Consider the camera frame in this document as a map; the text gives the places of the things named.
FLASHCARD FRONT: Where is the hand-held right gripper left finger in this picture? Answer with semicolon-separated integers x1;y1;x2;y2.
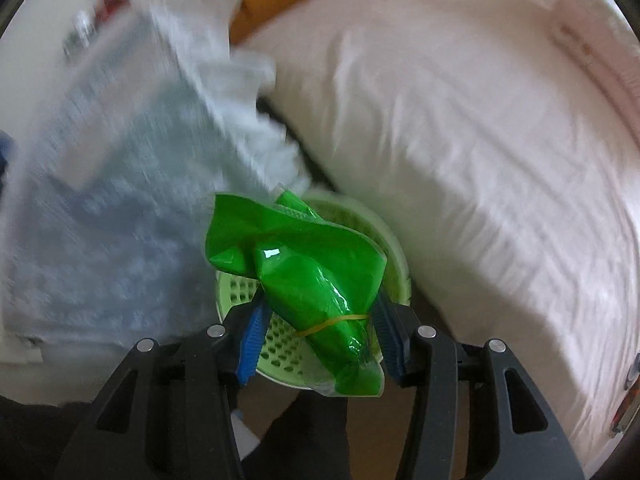
52;304;274;480

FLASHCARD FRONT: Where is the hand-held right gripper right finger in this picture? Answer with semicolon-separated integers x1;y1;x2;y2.
372;290;587;480

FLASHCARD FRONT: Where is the green mesh waste basket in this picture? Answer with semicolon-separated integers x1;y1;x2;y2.
215;194;414;390

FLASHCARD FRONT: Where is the bed with pale sheet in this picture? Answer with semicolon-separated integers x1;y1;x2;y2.
239;0;640;477

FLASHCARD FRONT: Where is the large crumpled foil sheet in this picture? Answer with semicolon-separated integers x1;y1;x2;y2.
61;9;103;63

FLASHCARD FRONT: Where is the green plastic bag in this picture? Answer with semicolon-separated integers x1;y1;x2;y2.
204;189;389;399

